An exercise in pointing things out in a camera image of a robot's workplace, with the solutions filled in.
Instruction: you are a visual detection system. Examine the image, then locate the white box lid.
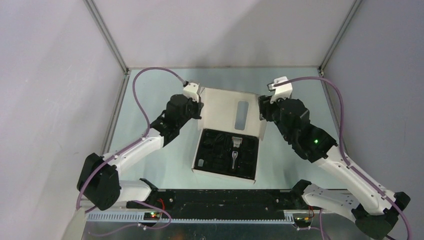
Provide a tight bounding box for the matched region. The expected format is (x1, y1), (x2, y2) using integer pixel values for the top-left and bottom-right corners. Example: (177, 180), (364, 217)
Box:
(197, 87), (267, 141)

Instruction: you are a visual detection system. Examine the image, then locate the white box with black tray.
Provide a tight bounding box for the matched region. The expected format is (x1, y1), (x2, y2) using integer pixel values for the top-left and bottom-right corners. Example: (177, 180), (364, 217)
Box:
(191, 128), (260, 185)

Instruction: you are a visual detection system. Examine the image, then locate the black silver hair clipper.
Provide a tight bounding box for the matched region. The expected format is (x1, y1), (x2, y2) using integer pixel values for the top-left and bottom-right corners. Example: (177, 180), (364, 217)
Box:
(231, 136), (243, 170)

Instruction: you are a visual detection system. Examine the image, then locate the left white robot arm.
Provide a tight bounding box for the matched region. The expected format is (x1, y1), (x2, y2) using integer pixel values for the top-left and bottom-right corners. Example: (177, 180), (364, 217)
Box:
(76, 94), (203, 211)

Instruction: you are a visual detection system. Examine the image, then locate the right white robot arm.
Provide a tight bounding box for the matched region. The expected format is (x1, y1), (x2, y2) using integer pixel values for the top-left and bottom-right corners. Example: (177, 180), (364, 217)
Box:
(258, 95), (411, 240)

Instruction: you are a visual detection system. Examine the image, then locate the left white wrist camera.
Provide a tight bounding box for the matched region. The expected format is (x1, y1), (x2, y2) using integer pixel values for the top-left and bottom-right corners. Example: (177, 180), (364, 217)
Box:
(182, 81), (201, 103)

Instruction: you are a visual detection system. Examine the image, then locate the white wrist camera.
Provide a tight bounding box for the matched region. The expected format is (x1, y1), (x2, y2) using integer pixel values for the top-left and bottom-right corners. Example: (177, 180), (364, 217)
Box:
(267, 76), (293, 104)
(182, 81), (201, 103)

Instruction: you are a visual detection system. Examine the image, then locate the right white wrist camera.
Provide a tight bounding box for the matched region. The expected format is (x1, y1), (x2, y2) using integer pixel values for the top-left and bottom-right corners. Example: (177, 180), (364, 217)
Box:
(267, 76), (293, 104)

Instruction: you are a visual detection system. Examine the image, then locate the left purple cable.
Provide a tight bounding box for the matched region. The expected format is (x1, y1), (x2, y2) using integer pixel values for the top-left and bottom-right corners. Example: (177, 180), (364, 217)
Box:
(75, 67), (186, 238)

